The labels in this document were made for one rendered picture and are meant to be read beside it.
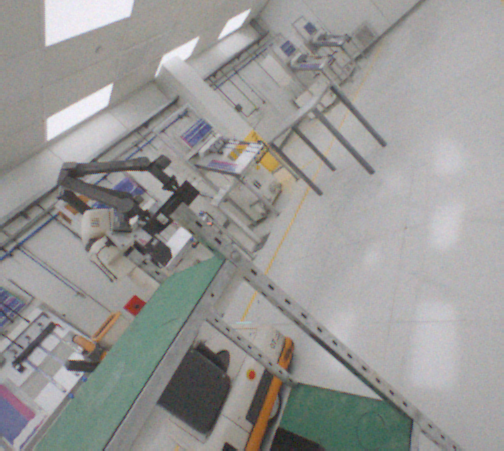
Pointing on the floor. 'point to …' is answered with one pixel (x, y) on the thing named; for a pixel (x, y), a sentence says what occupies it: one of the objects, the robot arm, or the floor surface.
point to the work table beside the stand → (328, 129)
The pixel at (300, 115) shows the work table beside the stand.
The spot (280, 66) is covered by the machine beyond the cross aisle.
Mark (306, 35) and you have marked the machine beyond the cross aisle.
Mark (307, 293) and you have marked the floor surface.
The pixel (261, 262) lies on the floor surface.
